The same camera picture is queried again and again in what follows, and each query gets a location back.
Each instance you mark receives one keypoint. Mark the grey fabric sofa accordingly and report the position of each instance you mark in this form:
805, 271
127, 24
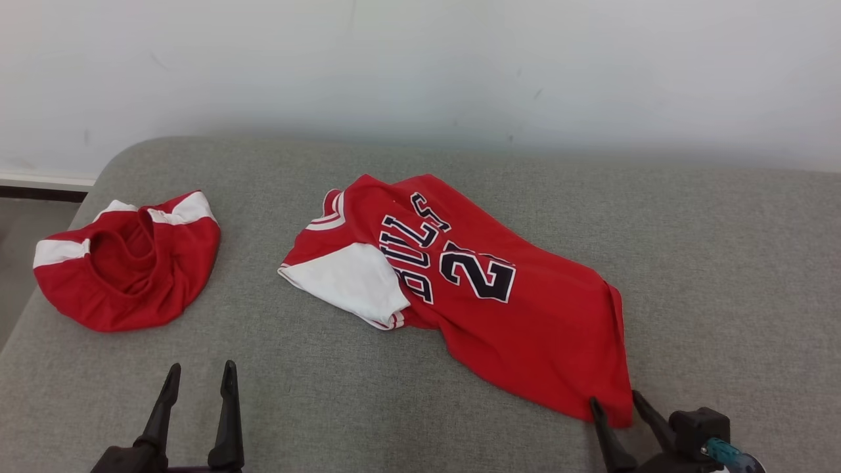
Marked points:
394, 407

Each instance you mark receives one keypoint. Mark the dark wall baseboard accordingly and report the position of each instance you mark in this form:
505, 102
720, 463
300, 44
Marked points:
39, 192

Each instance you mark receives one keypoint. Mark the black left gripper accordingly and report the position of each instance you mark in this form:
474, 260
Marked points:
128, 462

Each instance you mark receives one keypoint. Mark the red white-striped shorts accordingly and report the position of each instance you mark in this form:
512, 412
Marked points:
164, 282

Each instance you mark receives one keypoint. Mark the red Bulls basketball jersey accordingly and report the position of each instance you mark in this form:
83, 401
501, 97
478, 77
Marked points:
545, 328

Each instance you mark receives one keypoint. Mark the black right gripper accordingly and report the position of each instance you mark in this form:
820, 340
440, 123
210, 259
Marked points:
670, 465

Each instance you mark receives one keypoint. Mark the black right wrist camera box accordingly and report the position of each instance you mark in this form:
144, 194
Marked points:
696, 427

